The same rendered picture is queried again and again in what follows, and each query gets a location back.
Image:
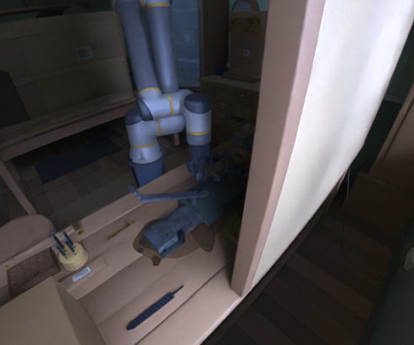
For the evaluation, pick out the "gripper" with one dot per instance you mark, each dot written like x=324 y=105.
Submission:
x=198 y=155

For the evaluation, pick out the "wooden box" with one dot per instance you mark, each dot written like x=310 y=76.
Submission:
x=30 y=316

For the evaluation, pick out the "cream round tool holder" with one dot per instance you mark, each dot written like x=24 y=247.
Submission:
x=73 y=257

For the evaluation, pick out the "dark blue graver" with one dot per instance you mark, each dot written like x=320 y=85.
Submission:
x=56 y=242
x=66 y=239
x=72 y=246

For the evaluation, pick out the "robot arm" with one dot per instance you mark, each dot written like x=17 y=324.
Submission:
x=160 y=82

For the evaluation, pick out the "brown compartment tray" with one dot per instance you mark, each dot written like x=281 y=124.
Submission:
x=30 y=271

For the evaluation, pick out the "grey green lathe body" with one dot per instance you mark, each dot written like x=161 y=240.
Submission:
x=210 y=204

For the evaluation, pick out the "grey ram lever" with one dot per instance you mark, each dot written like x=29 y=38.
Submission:
x=167 y=196

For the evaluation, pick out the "dark lock knob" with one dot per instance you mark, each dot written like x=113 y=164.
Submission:
x=181 y=234

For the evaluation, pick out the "brown leather mat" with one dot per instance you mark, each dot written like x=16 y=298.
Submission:
x=178 y=244

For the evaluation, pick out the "brass block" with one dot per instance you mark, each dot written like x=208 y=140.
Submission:
x=76 y=227

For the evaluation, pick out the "round wooden stool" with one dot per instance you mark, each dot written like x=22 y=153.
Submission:
x=14 y=238

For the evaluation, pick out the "wooden drawer cabinet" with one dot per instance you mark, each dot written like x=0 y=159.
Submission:
x=228 y=104

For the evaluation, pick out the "white label card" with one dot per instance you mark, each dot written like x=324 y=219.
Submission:
x=81 y=274

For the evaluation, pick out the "grey lathe tailstock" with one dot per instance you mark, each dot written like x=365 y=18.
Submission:
x=172 y=229

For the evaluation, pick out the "brass pin gauge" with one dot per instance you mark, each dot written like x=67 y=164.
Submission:
x=120 y=229

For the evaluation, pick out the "white panel with wooden frame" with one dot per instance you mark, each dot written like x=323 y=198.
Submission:
x=317 y=136

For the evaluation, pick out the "wooden longcase clock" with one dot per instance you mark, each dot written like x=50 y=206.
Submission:
x=246 y=39

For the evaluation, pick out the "wooden workbench with backboard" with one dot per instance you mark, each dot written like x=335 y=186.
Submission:
x=52 y=82

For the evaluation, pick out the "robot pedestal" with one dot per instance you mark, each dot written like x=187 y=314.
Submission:
x=148 y=172

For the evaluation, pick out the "dark blue file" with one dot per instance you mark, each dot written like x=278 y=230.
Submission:
x=154 y=308

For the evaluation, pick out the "white paper notice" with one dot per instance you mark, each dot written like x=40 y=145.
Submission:
x=84 y=53

